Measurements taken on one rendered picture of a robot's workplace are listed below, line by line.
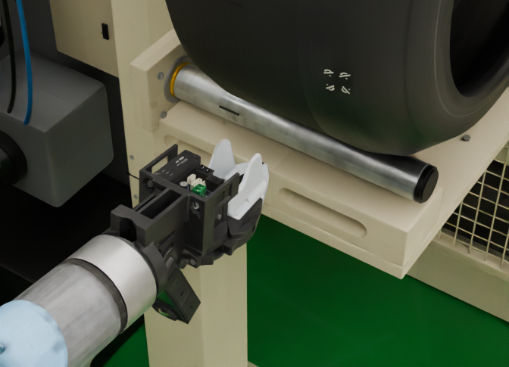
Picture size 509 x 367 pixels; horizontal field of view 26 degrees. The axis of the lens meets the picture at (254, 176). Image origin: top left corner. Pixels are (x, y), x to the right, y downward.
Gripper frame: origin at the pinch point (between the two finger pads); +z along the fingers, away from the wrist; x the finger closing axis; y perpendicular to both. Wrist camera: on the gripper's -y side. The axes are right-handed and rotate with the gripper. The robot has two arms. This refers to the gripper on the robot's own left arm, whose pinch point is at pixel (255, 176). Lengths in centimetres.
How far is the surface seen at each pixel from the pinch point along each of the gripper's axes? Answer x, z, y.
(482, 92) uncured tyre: -12.2, 25.8, 2.0
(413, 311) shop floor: 11, 86, -91
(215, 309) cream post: 26, 35, -61
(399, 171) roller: -7.4, 18.2, -6.5
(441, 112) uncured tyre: -12.0, 14.5, 5.2
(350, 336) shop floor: 18, 73, -92
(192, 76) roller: 21.2, 18.7, -6.1
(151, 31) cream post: 32.5, 25.3, -7.0
